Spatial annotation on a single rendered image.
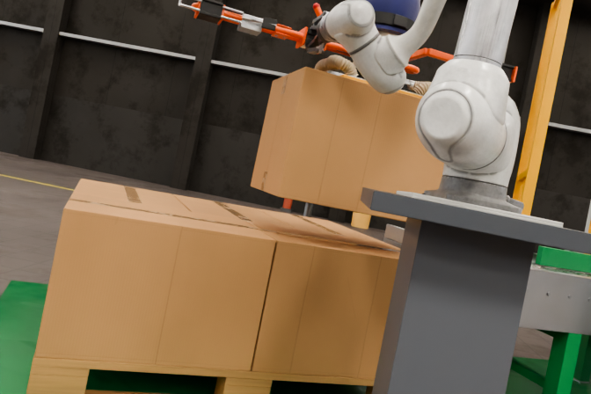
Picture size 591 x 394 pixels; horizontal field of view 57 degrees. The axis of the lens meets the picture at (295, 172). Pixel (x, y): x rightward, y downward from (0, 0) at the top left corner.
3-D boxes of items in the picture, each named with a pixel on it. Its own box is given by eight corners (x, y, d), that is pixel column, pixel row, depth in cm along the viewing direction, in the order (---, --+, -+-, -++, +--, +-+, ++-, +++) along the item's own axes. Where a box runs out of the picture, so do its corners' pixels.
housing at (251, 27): (257, 36, 181) (259, 23, 181) (261, 32, 175) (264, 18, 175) (236, 30, 179) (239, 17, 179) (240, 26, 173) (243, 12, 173)
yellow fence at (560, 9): (481, 329, 348) (546, 6, 348) (498, 333, 345) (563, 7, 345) (483, 367, 266) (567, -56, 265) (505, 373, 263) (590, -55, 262)
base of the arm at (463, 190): (540, 218, 125) (544, 194, 125) (448, 200, 122) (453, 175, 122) (501, 211, 143) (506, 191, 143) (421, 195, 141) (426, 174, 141)
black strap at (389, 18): (397, 47, 205) (399, 37, 205) (429, 36, 183) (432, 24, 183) (342, 31, 198) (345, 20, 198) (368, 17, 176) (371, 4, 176)
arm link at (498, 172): (514, 190, 135) (532, 103, 135) (499, 183, 119) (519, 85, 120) (450, 179, 144) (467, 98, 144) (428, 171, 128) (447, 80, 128)
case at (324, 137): (393, 215, 219) (413, 117, 219) (448, 230, 181) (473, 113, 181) (250, 186, 201) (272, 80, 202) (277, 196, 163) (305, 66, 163)
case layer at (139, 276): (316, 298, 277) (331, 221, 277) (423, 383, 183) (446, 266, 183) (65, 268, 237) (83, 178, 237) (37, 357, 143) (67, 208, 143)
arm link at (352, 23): (316, 19, 156) (341, 58, 159) (337, 8, 141) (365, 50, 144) (343, -2, 158) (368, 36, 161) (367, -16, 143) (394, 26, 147)
